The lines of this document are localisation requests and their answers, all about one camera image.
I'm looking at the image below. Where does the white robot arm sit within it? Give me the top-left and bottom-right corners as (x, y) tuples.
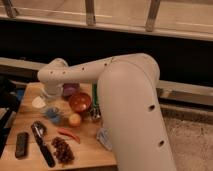
(37, 53), (177, 171)

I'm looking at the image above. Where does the blue plastic cup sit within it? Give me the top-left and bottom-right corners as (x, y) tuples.
(45, 107), (61, 125)

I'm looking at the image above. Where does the purple bowl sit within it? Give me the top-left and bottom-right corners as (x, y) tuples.
(62, 83), (80, 98)

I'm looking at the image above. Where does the red bowl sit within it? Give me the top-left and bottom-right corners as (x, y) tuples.
(68, 92), (91, 113)

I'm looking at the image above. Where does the red chili pepper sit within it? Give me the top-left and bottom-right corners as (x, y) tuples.
(57, 128), (81, 144)

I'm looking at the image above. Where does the wooden cutting board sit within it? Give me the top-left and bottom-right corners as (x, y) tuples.
(0, 83), (116, 171)

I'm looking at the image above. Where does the green plastic tray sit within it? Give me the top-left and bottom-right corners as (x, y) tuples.
(92, 84), (98, 108)

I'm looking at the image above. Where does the small dark metal object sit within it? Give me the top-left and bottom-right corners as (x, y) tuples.
(90, 107), (101, 121)

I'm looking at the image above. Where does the black remote control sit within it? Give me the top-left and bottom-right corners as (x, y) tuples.
(15, 132), (29, 159)

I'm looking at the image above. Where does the dark grape bunch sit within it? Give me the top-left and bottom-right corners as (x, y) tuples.
(51, 137), (74, 164)

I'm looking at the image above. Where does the blue grey cloth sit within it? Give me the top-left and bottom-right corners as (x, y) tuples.
(96, 128), (112, 151)

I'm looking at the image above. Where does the black handled peeler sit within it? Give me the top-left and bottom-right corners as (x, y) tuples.
(31, 121), (55, 167)

